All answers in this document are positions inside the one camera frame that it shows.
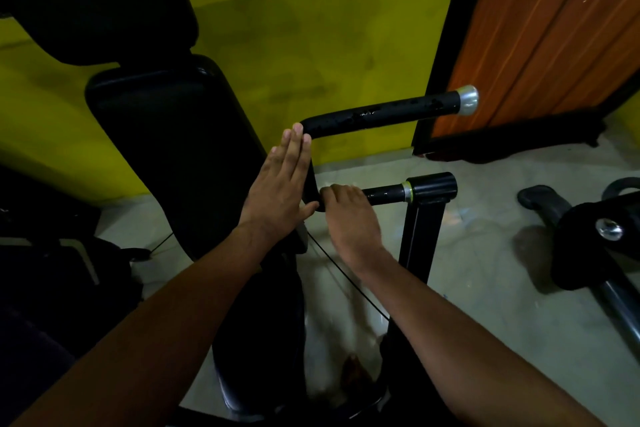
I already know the dark weight stack housing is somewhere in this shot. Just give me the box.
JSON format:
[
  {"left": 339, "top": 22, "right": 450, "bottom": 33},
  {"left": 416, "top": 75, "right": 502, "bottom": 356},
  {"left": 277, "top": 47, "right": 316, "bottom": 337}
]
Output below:
[{"left": 0, "top": 163, "right": 146, "bottom": 427}]

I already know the person's right forearm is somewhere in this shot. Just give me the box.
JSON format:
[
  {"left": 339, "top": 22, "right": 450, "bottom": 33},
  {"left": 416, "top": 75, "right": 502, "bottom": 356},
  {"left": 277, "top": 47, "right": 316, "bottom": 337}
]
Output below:
[{"left": 359, "top": 254, "right": 606, "bottom": 427}]

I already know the black U-shaped handle chrome end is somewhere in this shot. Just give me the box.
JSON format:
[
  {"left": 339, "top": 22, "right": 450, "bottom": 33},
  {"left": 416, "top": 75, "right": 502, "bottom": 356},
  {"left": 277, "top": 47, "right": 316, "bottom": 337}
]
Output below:
[{"left": 297, "top": 85, "right": 480, "bottom": 214}]

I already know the grey leg machine frame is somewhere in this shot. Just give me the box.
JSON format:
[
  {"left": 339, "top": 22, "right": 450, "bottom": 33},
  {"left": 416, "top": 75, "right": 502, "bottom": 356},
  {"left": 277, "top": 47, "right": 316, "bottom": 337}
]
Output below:
[{"left": 517, "top": 176, "right": 640, "bottom": 342}]

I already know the orange black edged panel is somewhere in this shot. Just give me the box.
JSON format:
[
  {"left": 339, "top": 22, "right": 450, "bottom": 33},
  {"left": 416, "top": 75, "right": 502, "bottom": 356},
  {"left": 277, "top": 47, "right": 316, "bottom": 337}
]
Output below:
[{"left": 412, "top": 0, "right": 640, "bottom": 162}]

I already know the person's right hand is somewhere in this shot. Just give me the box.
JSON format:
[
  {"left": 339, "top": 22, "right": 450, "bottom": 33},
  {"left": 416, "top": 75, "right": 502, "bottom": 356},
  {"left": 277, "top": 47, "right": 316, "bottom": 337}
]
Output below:
[{"left": 319, "top": 183, "right": 396, "bottom": 275}]

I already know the person's left forearm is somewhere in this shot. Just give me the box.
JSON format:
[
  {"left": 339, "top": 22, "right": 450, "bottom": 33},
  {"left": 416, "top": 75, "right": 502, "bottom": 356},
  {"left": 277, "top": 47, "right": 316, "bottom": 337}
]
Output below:
[{"left": 12, "top": 224, "right": 273, "bottom": 427}]

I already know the person's left hand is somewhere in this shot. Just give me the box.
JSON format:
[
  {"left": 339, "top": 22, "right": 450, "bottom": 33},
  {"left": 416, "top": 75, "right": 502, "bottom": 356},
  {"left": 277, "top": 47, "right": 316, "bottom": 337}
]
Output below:
[{"left": 237, "top": 122, "right": 321, "bottom": 248}]

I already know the black head pad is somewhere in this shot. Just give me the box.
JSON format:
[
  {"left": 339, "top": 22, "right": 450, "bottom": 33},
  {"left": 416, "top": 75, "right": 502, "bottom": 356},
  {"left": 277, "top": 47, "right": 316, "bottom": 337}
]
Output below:
[{"left": 0, "top": 0, "right": 199, "bottom": 66}]

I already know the person's right foot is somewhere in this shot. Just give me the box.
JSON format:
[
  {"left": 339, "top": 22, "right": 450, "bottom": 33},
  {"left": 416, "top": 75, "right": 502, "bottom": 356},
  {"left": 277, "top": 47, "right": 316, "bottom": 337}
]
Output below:
[{"left": 339, "top": 354, "right": 376, "bottom": 408}]

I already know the thin black floor cable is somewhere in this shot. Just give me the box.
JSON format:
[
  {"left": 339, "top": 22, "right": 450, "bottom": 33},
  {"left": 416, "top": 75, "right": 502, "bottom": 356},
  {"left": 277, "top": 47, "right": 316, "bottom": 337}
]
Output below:
[{"left": 149, "top": 231, "right": 176, "bottom": 256}]

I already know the black round seat pad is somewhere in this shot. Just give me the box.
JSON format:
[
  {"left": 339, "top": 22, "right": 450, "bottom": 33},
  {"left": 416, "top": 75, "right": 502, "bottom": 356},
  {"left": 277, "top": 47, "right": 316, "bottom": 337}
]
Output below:
[{"left": 212, "top": 251, "right": 391, "bottom": 422}]

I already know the black machine base frame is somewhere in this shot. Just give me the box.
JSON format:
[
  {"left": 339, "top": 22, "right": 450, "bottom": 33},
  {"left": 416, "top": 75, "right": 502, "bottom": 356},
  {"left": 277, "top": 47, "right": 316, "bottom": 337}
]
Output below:
[{"left": 379, "top": 172, "right": 459, "bottom": 427}]

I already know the thin black hanging cable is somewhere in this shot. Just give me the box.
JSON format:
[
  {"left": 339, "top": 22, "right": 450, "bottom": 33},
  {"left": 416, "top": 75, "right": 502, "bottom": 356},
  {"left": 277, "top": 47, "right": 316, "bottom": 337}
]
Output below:
[{"left": 305, "top": 231, "right": 391, "bottom": 322}]

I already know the black back pad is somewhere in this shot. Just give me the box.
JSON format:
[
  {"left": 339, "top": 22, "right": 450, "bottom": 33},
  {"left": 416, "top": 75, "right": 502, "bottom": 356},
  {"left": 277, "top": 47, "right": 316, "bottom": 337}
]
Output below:
[{"left": 85, "top": 53, "right": 309, "bottom": 262}]

